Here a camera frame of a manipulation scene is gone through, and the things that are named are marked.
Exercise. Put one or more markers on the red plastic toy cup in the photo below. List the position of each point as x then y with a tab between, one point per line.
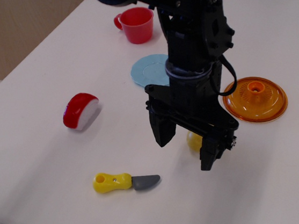
136	23

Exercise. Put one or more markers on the light blue toy plate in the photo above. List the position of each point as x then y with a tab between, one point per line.
150	70

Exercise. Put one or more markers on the yellow handled toy knife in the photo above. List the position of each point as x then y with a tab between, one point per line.
103	182

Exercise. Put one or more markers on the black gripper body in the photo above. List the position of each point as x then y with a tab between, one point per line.
193	104

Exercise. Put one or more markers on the red and white toy sushi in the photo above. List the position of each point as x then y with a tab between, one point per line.
80	109

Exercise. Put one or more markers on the yellow toy potato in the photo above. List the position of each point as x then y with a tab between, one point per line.
194	141

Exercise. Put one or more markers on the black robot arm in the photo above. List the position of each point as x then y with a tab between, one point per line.
197	35

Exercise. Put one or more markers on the orange transparent plastic lid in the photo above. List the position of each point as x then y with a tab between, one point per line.
256	99

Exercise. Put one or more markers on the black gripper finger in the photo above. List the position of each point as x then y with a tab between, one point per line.
163	128
212	148

